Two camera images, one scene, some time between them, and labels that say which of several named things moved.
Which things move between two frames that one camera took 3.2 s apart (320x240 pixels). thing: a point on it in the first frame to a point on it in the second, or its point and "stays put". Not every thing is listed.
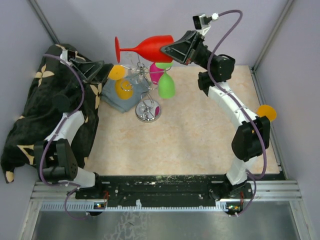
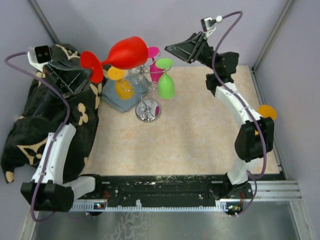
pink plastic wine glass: (155, 73) stays put
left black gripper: (87, 70) to (72, 79)
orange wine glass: (124, 87) stays put
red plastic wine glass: (150, 47) to (130, 52)
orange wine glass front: (267, 110) stays put
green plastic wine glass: (166, 85) stays put
